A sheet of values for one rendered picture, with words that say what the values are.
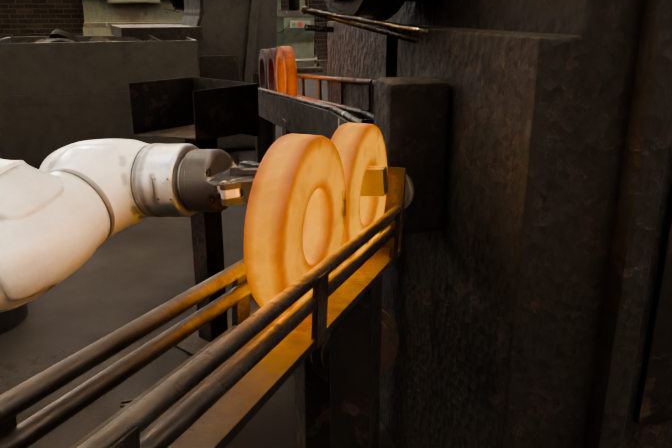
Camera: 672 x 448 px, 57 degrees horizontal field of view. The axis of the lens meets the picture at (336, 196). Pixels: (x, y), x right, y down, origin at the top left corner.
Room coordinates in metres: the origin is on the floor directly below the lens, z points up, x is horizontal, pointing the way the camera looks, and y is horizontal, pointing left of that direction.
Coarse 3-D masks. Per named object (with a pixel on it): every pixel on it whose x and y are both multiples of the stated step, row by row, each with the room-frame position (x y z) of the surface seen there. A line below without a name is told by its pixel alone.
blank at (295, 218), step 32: (288, 160) 0.47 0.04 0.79; (320, 160) 0.51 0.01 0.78; (256, 192) 0.46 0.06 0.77; (288, 192) 0.45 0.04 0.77; (320, 192) 0.53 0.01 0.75; (256, 224) 0.44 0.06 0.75; (288, 224) 0.45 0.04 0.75; (320, 224) 0.54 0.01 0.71; (256, 256) 0.44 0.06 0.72; (288, 256) 0.45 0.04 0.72; (320, 256) 0.52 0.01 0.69; (256, 288) 0.45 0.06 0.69
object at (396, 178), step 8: (392, 168) 0.73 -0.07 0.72; (400, 168) 0.72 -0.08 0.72; (392, 176) 0.73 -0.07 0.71; (400, 176) 0.72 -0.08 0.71; (392, 184) 0.72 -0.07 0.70; (400, 184) 0.72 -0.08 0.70; (392, 192) 0.72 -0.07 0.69; (400, 192) 0.72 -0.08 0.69; (392, 200) 0.72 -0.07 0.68; (400, 200) 0.72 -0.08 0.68; (400, 216) 0.72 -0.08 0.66; (400, 232) 0.71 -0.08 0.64; (400, 240) 0.71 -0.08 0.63; (400, 248) 0.71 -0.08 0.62
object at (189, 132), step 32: (160, 96) 1.68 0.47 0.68; (192, 96) 1.76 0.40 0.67; (224, 96) 1.51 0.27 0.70; (256, 96) 1.60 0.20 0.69; (160, 128) 1.67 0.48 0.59; (192, 128) 1.66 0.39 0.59; (224, 128) 1.51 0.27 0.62; (256, 128) 1.59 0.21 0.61; (192, 224) 1.58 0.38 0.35; (224, 288) 1.59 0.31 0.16; (224, 320) 1.58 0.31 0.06; (192, 352) 1.50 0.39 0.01
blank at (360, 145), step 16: (352, 128) 0.64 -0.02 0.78; (368, 128) 0.65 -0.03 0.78; (336, 144) 0.62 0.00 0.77; (352, 144) 0.61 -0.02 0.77; (368, 144) 0.65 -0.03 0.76; (384, 144) 0.71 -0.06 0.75; (352, 160) 0.60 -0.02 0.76; (368, 160) 0.65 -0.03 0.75; (384, 160) 0.71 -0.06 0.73; (352, 176) 0.59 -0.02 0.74; (352, 192) 0.60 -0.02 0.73; (352, 208) 0.60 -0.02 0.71; (368, 208) 0.68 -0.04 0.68; (384, 208) 0.71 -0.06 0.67; (352, 224) 0.60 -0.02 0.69; (368, 224) 0.65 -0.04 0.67; (352, 256) 0.60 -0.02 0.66
